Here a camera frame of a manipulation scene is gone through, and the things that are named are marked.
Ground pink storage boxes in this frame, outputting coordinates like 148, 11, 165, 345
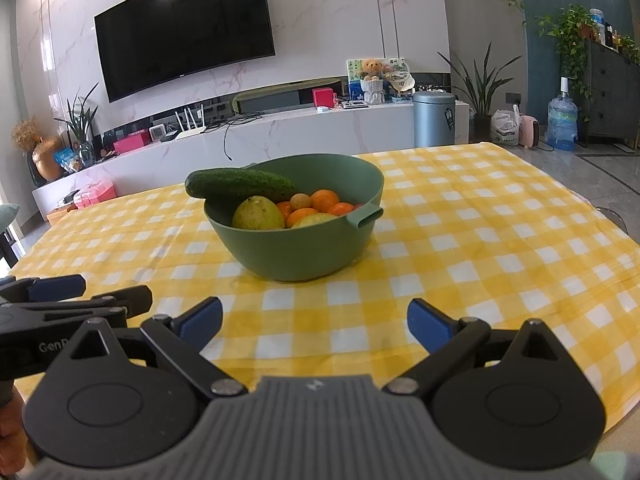
74, 182, 117, 210

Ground painted picture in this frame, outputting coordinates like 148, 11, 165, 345
346, 57, 401, 103

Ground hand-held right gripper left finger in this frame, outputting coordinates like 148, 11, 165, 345
65, 296, 248, 400

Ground plant in glass vase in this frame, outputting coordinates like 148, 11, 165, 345
54, 82, 101, 168

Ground bronze vase with dried flowers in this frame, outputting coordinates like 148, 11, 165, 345
11, 117, 66, 183

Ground blue water jug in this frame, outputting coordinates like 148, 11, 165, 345
545, 77, 580, 152

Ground long-leaf potted plant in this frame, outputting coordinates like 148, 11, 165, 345
437, 42, 523, 143

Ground clear plastic chair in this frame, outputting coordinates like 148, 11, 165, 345
595, 205, 630, 235

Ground trailing green pothos plant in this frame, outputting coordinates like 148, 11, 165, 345
537, 5, 598, 121

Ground white router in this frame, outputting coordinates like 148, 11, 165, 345
174, 104, 208, 140

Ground black wall television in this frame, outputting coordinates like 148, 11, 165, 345
94, 0, 277, 103

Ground dark grey cabinet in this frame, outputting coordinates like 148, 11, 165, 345
582, 37, 640, 143

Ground large yellow-green pomelo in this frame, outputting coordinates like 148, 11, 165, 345
291, 213, 341, 229

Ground white marble television console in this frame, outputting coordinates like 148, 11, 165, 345
32, 99, 472, 217

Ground olive green long speaker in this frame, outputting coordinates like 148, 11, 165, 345
232, 80, 346, 115

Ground pink space heater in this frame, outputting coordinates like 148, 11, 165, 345
517, 114, 540, 148

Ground orange cardboard box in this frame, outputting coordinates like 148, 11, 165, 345
46, 205, 76, 227

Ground green cushioned chair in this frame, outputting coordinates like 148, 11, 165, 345
0, 202, 22, 266

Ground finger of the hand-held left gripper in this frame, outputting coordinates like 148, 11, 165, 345
0, 285, 153, 336
0, 274, 87, 304

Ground grey pedal bin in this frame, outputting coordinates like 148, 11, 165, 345
412, 91, 457, 150

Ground teddy bear in white wrap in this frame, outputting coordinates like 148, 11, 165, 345
360, 59, 386, 106

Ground white plastic bag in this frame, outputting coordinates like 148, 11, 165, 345
490, 105, 522, 147

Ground green colander bowl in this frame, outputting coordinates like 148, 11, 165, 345
202, 153, 385, 282

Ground magenta box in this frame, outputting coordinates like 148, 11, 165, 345
113, 129, 152, 155

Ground painted paper fan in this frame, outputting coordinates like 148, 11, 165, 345
387, 62, 417, 96

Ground black cable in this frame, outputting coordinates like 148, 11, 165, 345
222, 115, 263, 162

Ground blue snack packet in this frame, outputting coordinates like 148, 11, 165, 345
52, 147, 81, 172

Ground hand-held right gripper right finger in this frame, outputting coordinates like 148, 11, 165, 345
382, 298, 573, 401

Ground yellow checkered tablecloth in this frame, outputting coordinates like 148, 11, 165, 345
9, 141, 640, 436

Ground green cucumber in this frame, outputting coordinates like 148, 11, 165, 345
185, 169, 297, 203

